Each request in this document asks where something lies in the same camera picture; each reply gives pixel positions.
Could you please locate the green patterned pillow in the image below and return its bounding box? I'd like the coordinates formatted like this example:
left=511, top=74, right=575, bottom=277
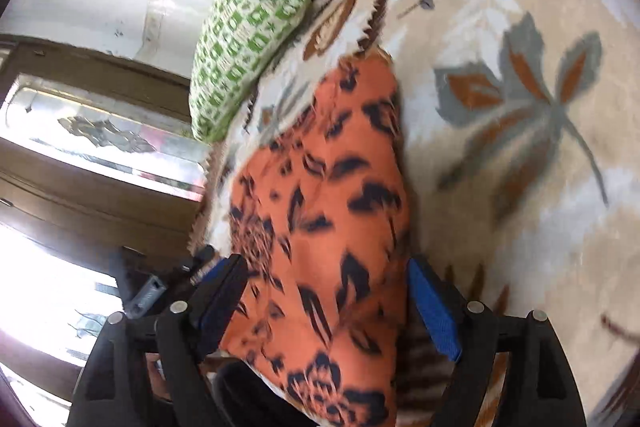
left=189, top=0, right=312, bottom=144

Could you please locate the wooden window frame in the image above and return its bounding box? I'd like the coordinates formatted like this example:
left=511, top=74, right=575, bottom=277
left=0, top=33, right=211, bottom=403

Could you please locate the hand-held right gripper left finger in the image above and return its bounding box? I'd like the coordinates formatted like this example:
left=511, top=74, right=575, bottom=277
left=66, top=253, right=251, bottom=427

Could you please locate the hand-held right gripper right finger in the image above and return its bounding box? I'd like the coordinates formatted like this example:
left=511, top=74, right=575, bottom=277
left=406, top=256, right=588, bottom=427

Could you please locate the orange black printed garment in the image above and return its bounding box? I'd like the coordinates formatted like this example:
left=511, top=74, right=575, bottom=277
left=217, top=52, right=413, bottom=427

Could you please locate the leaf printed blanket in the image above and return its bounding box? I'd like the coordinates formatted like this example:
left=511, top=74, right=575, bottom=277
left=187, top=0, right=640, bottom=427

